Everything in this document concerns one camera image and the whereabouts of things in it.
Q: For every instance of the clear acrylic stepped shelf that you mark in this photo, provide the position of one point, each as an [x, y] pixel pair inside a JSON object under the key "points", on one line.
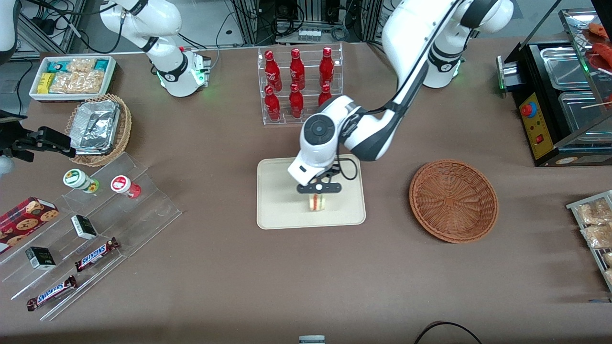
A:
{"points": [[153, 210]]}

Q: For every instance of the brown wicker basket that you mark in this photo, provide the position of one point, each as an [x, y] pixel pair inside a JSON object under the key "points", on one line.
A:
{"points": [[454, 200]]}

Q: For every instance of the dark right wrist camera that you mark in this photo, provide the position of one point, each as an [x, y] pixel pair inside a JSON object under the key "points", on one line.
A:
{"points": [[16, 152]]}

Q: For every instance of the red cola bottle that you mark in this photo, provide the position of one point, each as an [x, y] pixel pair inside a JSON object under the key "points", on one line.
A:
{"points": [[325, 95], [326, 67], [272, 71], [297, 70], [296, 104], [272, 106]]}

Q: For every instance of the white snack bin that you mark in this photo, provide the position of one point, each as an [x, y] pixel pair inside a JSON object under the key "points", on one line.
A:
{"points": [[111, 76]]}

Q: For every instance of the red emergency button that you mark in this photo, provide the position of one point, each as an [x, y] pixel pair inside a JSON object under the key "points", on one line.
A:
{"points": [[528, 110]]}

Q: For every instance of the steel warmer pan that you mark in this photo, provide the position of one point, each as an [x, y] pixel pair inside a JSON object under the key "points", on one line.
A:
{"points": [[566, 67], [581, 114]]}

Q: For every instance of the small black box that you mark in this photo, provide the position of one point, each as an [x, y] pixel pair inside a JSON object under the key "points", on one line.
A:
{"points": [[40, 258], [84, 227]]}

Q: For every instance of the yellow snack packet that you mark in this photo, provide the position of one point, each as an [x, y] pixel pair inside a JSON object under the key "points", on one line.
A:
{"points": [[46, 83]]}

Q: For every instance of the beige plastic tray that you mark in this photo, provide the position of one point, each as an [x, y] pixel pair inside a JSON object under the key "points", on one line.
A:
{"points": [[277, 200]]}

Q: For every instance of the green lid yogurt bottle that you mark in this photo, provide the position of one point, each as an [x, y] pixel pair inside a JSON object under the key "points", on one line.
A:
{"points": [[76, 179]]}

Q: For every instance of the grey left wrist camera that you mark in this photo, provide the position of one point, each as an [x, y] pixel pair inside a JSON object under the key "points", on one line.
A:
{"points": [[330, 188]]}

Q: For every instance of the red tartan cookie box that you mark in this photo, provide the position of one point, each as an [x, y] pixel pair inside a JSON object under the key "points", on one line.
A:
{"points": [[24, 222]]}

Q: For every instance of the white power strip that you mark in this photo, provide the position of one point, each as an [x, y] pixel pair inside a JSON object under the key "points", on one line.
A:
{"points": [[309, 34]]}

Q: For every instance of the clear cracker bag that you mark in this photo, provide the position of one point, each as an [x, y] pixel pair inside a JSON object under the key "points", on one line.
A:
{"points": [[91, 82], [64, 83], [82, 66]]}

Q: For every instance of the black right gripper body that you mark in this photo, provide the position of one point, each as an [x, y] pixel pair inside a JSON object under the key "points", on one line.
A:
{"points": [[25, 144]]}

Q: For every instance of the Snickers bar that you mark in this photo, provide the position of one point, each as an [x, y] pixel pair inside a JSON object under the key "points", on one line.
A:
{"points": [[95, 254], [51, 293]]}

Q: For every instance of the aluminium foil containers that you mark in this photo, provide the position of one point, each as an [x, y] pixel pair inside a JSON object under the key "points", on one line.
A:
{"points": [[95, 126]]}

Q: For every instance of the black food warmer machine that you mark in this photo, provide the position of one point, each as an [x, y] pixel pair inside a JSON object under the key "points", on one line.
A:
{"points": [[535, 129]]}

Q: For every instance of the triangular sandwich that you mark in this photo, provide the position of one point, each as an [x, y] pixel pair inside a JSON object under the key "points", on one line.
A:
{"points": [[318, 203]]}

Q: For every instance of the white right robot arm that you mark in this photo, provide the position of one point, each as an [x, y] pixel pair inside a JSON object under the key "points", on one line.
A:
{"points": [[167, 19]]}

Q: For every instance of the clear snack bag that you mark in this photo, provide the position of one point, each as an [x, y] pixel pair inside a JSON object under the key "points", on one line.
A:
{"points": [[597, 236], [593, 212], [609, 277], [608, 259]]}

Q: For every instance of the light wicker basket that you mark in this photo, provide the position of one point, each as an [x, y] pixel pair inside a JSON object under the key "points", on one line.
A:
{"points": [[126, 134]]}

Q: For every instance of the teal snack packet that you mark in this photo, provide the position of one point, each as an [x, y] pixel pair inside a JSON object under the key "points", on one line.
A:
{"points": [[101, 64], [58, 66]]}

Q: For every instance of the clear acrylic bottle rack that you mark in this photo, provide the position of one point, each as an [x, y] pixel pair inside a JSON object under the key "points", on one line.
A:
{"points": [[310, 62]]}

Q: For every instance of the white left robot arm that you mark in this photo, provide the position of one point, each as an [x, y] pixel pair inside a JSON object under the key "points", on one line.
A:
{"points": [[406, 38]]}

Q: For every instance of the red lid yogurt bottle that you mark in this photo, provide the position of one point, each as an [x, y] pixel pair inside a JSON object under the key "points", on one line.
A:
{"points": [[122, 185]]}

